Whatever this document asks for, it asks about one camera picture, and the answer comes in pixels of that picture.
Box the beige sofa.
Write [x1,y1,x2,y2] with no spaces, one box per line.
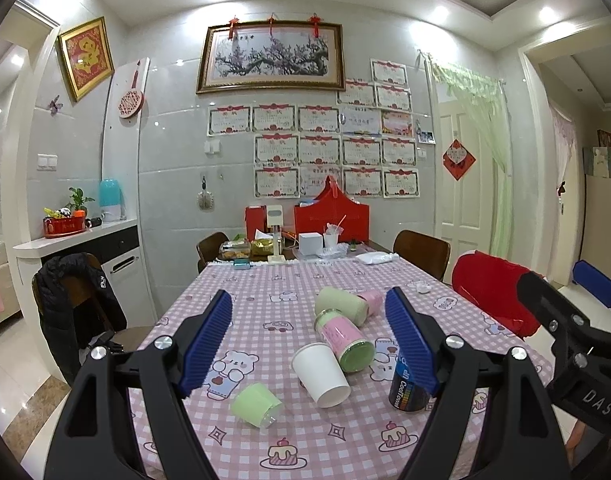
[0,240,24,337]

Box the pink curtain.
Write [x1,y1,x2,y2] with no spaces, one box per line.
[547,101,579,261]

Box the light green curtain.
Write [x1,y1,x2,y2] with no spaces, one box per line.
[429,61,515,261]

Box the white sideboard cabinet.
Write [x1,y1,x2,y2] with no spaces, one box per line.
[12,217,149,322]

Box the cup of straws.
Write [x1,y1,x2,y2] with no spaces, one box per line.
[322,215,347,252]

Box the large red gift box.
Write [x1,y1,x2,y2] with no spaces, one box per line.
[293,175,371,246]

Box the clear food container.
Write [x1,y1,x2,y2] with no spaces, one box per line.
[218,239,251,264]

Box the white plastic bag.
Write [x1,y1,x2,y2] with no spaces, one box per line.
[357,251,401,265]

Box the white square box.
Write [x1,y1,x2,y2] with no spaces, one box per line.
[298,232,323,259]

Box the pink cup with green lid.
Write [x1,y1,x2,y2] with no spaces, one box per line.
[314,310,376,374]

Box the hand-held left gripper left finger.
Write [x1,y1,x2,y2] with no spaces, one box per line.
[45,289,234,480]

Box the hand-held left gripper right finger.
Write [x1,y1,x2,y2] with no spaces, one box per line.
[384,287,572,480]

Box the black jacket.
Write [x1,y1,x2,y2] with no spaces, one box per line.
[32,253,129,387]

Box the framed plum blossom painting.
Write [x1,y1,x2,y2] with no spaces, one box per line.
[195,23,347,95]

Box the round red hanging ornament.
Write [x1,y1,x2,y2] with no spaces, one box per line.
[117,60,145,120]

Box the blue and white humidifier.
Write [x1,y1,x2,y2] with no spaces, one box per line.
[98,178,125,224]

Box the small red box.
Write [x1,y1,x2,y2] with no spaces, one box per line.
[244,204,269,242]

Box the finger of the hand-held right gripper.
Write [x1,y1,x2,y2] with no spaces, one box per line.
[572,260,611,309]
[516,270,595,377]

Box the small light green cup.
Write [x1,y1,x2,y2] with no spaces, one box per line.
[230,382,283,429]

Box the wooden chair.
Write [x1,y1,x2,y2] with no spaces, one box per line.
[196,232,231,274]
[32,254,153,361]
[392,229,451,282]

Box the red chair cover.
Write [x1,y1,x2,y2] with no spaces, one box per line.
[451,249,545,342]

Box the dark blue printed cup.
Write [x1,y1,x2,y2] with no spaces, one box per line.
[388,347,431,413]

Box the small pink cup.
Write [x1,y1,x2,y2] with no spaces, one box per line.
[358,290,384,317]

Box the hanging grey brush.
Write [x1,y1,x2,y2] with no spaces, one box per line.
[196,174,215,211]

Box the wall of award certificates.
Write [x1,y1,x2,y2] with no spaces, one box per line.
[206,58,421,200]

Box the red diamond door sticker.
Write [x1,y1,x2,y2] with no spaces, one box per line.
[443,138,477,181]

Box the pink checked tablecloth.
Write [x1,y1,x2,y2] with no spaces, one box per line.
[129,254,557,480]

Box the large light green cup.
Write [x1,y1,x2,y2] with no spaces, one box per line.
[314,287,370,328]

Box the white paper cup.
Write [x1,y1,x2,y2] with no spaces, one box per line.
[291,342,351,408]

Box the white panel door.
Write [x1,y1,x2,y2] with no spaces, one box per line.
[434,99,497,262]

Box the framed red gold picture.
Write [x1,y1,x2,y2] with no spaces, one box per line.
[57,16,116,103]

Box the small potted plant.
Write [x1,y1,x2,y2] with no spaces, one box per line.
[67,187,96,219]

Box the white stand device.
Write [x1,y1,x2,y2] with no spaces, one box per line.
[266,205,287,264]

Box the red basket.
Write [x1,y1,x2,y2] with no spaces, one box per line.
[42,214,89,239]

